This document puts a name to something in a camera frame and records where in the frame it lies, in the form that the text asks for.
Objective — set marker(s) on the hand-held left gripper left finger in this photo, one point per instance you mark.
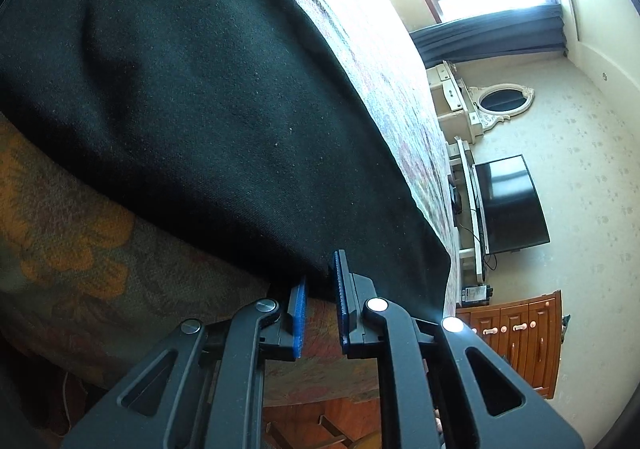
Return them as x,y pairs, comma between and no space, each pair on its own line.
299,319

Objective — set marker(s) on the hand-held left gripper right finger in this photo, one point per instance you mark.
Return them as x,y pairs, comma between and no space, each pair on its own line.
341,299

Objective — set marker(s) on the black pants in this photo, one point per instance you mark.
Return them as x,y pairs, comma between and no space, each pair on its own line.
200,104

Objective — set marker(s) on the black electronics box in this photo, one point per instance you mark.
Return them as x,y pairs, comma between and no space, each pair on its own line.
475,293

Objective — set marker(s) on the white television stand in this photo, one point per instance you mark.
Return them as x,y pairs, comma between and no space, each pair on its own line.
470,209

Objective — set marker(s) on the wooden cabinet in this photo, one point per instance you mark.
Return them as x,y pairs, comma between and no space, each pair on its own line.
520,344

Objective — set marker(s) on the black flat television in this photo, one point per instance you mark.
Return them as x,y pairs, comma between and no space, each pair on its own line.
510,204

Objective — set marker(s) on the white dressing table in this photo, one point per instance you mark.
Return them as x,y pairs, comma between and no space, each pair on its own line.
452,96

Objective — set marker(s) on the floral blanket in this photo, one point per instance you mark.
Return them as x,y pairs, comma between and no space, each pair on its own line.
60,239

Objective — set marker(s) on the oval white-framed mirror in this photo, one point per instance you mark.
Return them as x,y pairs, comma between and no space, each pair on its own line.
502,101

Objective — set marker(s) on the dark blue curtain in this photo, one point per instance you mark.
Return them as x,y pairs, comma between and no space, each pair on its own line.
495,34

